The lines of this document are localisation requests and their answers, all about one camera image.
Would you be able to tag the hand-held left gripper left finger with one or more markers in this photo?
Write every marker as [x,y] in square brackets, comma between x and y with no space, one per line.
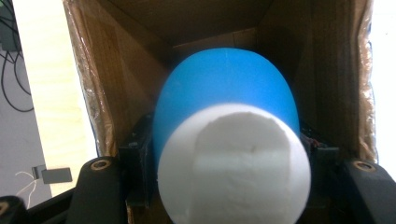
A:
[137,161]

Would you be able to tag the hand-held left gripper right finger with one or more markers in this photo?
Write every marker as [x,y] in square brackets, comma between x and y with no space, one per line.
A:
[323,155]

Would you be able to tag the blue bottle with white cap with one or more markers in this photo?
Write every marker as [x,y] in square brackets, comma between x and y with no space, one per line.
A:
[224,124]

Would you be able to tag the grey tape piece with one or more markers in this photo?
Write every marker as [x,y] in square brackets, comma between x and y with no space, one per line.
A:
[56,175]

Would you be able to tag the dark floor plate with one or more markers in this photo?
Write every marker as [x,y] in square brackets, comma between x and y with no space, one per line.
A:
[8,28]

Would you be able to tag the blue cardboard box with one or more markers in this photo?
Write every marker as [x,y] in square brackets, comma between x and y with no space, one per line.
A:
[124,62]

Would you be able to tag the white board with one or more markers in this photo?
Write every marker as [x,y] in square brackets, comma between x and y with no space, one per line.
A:
[384,77]

